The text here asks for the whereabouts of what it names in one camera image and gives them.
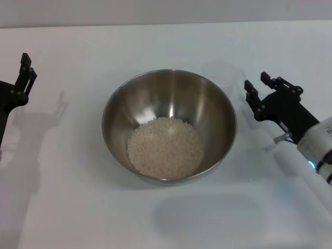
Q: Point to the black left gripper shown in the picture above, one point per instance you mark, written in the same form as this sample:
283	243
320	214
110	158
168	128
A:
10	97

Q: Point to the clear plastic measuring cup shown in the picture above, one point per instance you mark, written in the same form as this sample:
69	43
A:
223	75

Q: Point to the stainless steel mixing bowl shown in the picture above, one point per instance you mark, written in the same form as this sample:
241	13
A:
168	96

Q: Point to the white uncooked rice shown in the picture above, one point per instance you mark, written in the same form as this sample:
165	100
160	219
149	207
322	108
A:
166	147

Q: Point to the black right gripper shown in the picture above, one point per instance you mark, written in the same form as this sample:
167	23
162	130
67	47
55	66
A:
288	111

